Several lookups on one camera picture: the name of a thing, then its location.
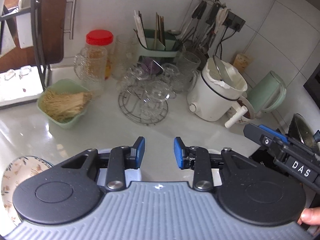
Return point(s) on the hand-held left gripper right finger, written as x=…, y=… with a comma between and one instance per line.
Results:
x=178, y=153

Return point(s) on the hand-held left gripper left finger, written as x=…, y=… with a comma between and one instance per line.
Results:
x=140, y=150

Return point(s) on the person's right hand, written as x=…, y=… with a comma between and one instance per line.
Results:
x=312, y=216

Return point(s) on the dry noodles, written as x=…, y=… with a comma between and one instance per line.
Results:
x=62, y=103

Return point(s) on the white rice cooker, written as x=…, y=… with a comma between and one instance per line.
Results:
x=212, y=100

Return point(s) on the brown wooden cutting board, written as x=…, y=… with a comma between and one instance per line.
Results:
x=53, y=30

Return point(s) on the green plastic basket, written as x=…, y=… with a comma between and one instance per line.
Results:
x=67, y=123

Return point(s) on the white drip tray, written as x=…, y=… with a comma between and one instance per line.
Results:
x=20, y=92

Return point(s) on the large glass pitcher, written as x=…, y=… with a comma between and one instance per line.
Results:
x=188, y=65

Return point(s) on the black wall socket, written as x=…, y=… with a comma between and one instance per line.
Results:
x=235, y=21

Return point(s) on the floral deer plate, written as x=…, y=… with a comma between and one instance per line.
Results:
x=15, y=170

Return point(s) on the white spoons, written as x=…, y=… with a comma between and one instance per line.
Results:
x=25, y=1

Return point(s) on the bundle of chopsticks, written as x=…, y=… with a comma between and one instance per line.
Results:
x=141, y=30

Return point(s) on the hanging kitchen utensils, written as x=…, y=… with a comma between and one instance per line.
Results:
x=200, y=27

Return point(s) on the clear drinking glass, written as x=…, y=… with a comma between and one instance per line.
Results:
x=10, y=75
x=25, y=71

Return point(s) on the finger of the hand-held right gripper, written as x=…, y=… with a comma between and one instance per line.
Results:
x=271, y=131

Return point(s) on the plastic jar red lid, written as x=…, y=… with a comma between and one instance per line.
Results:
x=99, y=37

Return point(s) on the black wok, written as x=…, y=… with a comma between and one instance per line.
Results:
x=302, y=132

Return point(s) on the patterned glass mug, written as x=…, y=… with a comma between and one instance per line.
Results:
x=90, y=70

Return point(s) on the white utensil holder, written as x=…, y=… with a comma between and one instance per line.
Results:
x=25, y=30

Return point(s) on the pale blue plastic bowl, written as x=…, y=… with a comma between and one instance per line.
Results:
x=133, y=175

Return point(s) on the tall patterned glass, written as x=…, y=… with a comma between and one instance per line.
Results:
x=125, y=55

